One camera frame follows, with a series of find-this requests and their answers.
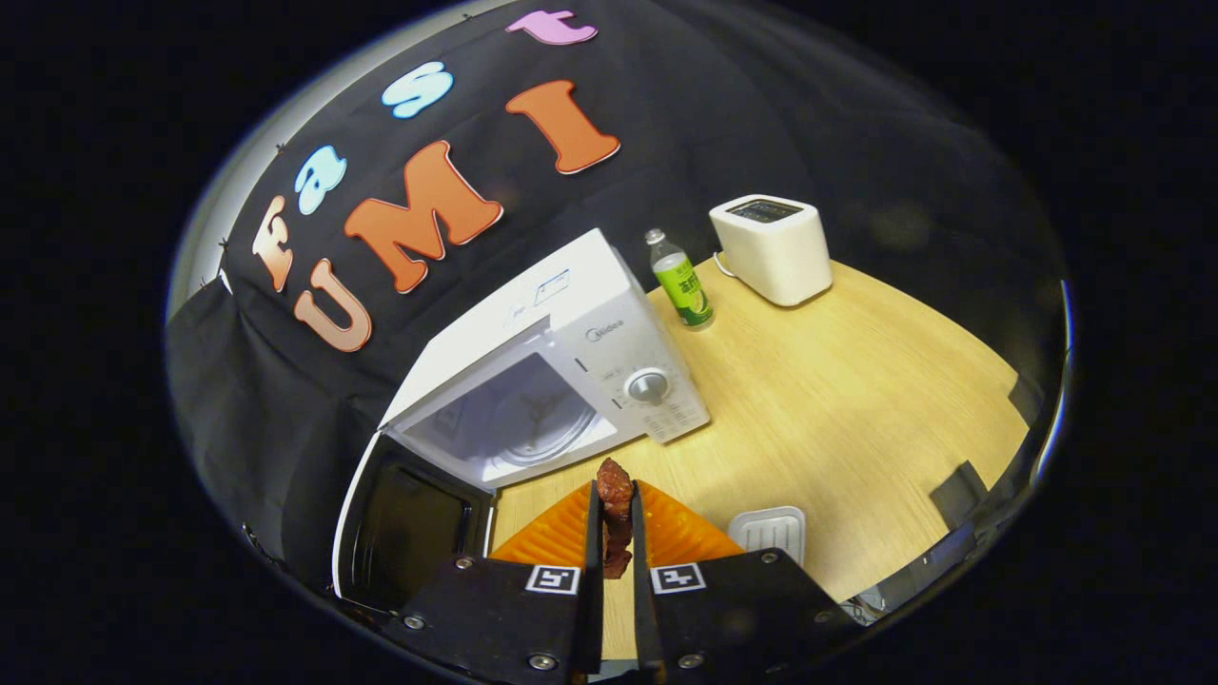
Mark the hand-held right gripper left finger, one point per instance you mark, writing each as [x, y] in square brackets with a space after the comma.
[592, 618]

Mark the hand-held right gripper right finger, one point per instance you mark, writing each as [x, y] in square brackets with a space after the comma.
[644, 618]

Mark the brown meat piece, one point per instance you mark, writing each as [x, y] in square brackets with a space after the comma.
[616, 495]

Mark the white microwave oven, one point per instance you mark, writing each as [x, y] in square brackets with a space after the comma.
[609, 323]

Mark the white ribbed tray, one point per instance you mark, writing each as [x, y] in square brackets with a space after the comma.
[767, 533]

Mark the green label drink bottle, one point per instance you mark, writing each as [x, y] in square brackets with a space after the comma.
[687, 290]

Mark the white toaster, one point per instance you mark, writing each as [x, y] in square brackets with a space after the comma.
[775, 252]

